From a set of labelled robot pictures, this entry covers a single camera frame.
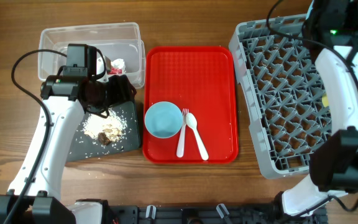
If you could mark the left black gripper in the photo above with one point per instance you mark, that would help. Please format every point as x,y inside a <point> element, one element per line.
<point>122,91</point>

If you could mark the red snack wrapper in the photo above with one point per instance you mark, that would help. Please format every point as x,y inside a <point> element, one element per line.
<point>116,71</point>

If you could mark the rice and mushroom leftovers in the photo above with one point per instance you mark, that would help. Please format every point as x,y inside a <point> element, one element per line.
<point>113,127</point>

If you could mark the white napkin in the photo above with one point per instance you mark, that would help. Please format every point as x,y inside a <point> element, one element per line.
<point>118,63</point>

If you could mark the light blue bowl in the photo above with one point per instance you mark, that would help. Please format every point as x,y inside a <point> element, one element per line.
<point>163,119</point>

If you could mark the white plastic spoon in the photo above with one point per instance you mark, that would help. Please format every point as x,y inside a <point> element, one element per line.
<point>192,123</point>

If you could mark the white plastic fork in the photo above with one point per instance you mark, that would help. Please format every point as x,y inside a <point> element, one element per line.
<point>181,141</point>

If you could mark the yellow cup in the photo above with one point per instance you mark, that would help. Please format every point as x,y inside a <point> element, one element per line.
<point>324,100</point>

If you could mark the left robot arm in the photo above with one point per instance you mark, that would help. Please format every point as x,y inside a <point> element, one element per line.
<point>34,195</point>

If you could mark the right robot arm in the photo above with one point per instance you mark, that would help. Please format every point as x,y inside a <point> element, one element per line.
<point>330,33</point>

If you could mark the black waste tray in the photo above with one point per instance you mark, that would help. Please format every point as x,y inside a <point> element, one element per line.
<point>83,147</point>

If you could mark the grey dishwasher rack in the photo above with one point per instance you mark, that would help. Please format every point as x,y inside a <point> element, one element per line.
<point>283,93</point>

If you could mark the clear plastic bin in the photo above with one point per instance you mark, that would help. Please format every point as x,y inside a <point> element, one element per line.
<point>115,41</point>

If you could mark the red serving tray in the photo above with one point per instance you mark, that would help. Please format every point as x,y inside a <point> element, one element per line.
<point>200,79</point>

